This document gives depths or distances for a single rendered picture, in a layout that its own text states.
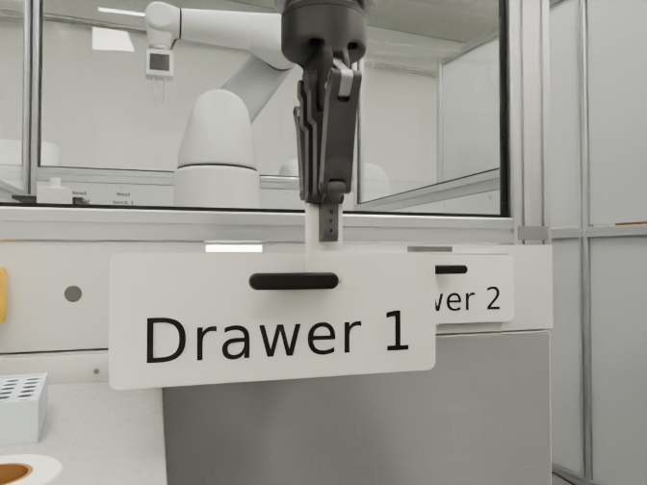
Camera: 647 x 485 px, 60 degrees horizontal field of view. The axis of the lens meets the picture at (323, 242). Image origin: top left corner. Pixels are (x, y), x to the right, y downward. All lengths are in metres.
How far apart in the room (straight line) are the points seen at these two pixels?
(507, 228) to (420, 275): 0.47
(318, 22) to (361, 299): 0.24
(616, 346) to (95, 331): 1.99
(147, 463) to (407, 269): 0.28
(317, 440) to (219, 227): 0.35
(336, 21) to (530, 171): 0.61
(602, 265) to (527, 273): 1.43
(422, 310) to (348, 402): 0.38
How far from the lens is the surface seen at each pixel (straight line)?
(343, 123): 0.45
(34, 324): 0.84
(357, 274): 0.51
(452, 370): 0.96
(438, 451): 0.98
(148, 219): 0.82
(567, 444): 2.68
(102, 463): 0.51
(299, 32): 0.49
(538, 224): 1.03
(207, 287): 0.48
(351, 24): 0.50
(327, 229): 0.47
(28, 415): 0.58
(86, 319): 0.83
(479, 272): 0.95
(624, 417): 2.46
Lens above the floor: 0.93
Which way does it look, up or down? 1 degrees up
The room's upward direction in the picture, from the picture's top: straight up
